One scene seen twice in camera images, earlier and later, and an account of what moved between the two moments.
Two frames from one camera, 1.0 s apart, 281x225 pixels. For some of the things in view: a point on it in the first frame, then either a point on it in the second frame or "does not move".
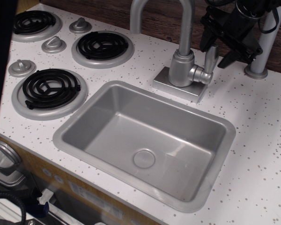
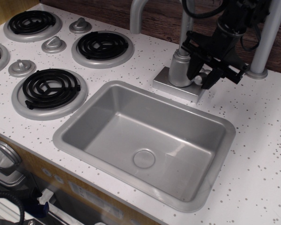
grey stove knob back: [81, 26] does not move
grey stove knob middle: [54, 45] does not move
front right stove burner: [48, 93] does not move
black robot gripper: [236, 30] to [219, 50]
